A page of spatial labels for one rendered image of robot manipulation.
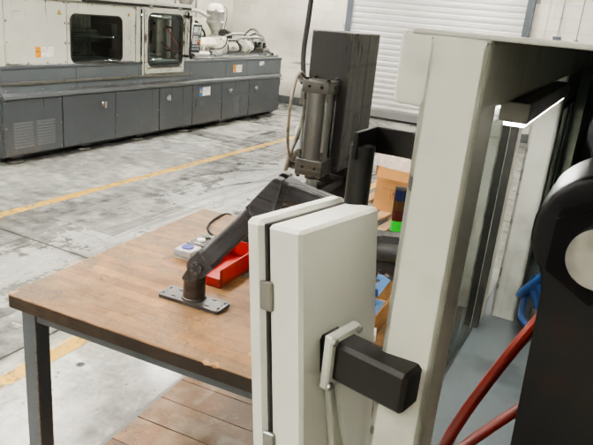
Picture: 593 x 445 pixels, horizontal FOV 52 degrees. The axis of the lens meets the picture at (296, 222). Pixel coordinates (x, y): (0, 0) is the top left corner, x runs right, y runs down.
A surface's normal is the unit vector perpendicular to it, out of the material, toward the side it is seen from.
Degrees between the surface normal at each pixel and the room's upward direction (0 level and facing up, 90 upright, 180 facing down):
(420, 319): 90
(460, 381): 0
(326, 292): 83
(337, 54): 90
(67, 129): 90
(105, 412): 0
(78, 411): 0
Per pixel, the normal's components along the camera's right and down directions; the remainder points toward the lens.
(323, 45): -0.41, 0.25
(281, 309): -0.64, 0.19
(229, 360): 0.09, -0.94
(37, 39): 0.88, 0.22
